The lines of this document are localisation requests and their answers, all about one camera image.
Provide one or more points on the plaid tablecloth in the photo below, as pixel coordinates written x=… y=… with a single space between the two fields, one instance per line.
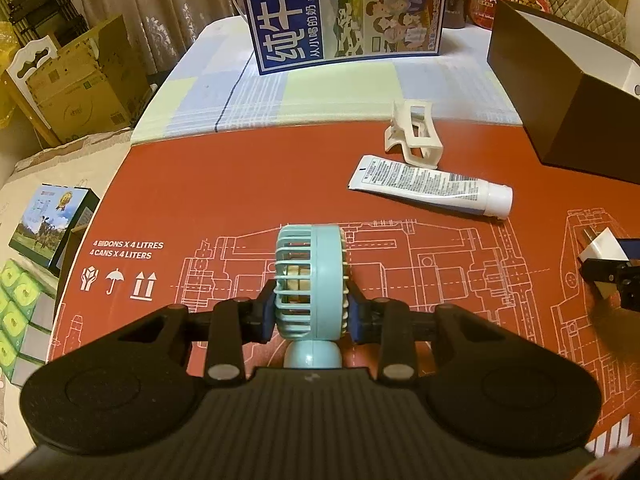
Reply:
x=300 y=95

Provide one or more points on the blue printed milk carton box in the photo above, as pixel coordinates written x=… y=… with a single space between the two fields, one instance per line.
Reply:
x=345 y=10

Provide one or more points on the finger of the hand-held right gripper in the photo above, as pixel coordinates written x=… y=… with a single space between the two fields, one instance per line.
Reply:
x=602 y=270
x=632 y=250

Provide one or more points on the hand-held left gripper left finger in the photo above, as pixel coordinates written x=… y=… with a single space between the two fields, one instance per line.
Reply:
x=268 y=312

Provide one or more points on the blue landscape printed box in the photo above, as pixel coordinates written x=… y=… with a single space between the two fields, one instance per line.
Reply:
x=45 y=225

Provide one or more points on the pack of green tissue packets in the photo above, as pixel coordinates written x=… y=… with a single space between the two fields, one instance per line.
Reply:
x=20 y=310

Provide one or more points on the brown cardboard box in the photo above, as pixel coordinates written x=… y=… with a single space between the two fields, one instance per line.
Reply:
x=85 y=90

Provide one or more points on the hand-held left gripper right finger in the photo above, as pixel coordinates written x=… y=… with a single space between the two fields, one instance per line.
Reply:
x=356 y=316

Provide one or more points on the yellow plastic bag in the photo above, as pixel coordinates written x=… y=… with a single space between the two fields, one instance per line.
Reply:
x=6 y=75

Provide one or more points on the red printed cardboard sheet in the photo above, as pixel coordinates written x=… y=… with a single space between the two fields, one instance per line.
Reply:
x=225 y=185

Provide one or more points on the white cream tube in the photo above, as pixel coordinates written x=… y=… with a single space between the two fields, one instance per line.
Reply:
x=425 y=185

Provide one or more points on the white hair claw clip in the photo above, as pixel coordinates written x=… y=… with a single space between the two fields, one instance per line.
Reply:
x=425 y=152

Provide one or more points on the red instant noodle bowl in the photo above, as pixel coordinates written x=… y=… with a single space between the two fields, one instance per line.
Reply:
x=505 y=0

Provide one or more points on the beige quilted cloth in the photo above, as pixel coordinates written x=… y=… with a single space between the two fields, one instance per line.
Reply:
x=580 y=5

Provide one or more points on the white chair back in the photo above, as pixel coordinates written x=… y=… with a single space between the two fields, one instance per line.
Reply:
x=27 y=60

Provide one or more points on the beige patterned curtain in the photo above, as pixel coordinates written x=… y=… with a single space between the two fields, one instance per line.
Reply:
x=165 y=5

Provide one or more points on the teal handheld fan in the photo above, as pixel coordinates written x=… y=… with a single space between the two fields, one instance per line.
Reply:
x=320 y=280

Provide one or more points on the white plug adapter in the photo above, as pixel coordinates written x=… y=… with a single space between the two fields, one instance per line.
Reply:
x=602 y=247

